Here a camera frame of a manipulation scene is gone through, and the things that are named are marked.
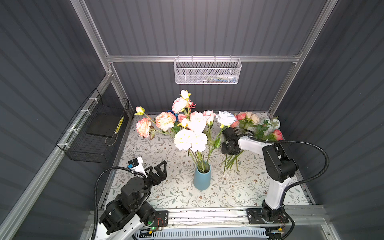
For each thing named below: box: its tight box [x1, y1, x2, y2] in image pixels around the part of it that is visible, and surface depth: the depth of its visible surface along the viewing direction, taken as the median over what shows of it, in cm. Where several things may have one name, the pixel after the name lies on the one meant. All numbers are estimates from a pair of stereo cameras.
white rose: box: [206, 111, 238, 171], surface depth 59 cm
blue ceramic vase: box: [193, 163, 212, 191], surface depth 70 cm
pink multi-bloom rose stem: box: [171, 89, 197, 115], surface depth 53 cm
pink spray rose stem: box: [134, 106, 193, 157], surface depth 55 cm
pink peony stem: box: [177, 112, 207, 133], surface depth 54 cm
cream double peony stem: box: [174, 129, 208, 173], surface depth 52 cm
